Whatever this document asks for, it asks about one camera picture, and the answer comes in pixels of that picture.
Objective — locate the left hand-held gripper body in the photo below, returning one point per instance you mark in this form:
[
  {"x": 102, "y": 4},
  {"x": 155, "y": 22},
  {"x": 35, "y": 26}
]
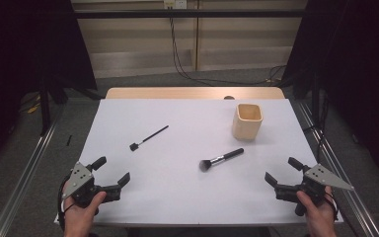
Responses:
[{"x": 82, "y": 189}]

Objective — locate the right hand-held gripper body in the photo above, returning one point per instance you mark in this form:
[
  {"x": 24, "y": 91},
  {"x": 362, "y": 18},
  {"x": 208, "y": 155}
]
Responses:
[{"x": 319, "y": 179}]

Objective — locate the thin black applicator brush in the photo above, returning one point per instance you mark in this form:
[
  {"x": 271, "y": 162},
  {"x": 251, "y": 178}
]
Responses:
[{"x": 151, "y": 136}]

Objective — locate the black makeup brush silver ferrule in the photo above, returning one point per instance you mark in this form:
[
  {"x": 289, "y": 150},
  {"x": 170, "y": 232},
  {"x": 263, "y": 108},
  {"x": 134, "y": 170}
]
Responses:
[{"x": 223, "y": 157}]

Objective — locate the beige square cup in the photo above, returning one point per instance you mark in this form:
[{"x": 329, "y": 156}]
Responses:
[{"x": 245, "y": 130}]

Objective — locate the person's left hand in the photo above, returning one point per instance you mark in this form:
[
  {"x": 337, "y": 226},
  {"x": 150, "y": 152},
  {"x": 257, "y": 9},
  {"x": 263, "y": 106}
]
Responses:
[{"x": 79, "y": 220}]

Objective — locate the person's right hand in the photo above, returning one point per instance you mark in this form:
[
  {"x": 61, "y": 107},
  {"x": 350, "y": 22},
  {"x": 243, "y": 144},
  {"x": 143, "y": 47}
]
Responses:
[{"x": 320, "y": 217}]

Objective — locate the small black floor object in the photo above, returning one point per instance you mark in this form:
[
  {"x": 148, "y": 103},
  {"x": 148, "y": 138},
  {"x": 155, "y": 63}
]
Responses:
[{"x": 69, "y": 140}]

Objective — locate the black metal stand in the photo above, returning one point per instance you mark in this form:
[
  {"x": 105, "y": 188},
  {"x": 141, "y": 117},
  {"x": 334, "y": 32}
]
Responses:
[
  {"x": 45, "y": 112},
  {"x": 315, "y": 98}
]

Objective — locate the black curtain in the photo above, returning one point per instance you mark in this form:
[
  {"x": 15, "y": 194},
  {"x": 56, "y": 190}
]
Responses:
[
  {"x": 19, "y": 49},
  {"x": 358, "y": 65}
]

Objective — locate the black horizontal bar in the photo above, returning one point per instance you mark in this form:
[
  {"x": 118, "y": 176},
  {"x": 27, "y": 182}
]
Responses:
[{"x": 128, "y": 14}]

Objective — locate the metal floor rail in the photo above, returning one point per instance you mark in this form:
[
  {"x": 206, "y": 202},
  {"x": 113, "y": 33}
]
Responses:
[
  {"x": 362, "y": 214},
  {"x": 23, "y": 184}
]

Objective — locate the vertical wooden wall strip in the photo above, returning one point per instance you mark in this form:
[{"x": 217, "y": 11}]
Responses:
[{"x": 196, "y": 42}]

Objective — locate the white wall socket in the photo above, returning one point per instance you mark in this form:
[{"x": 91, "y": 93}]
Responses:
[{"x": 179, "y": 4}]

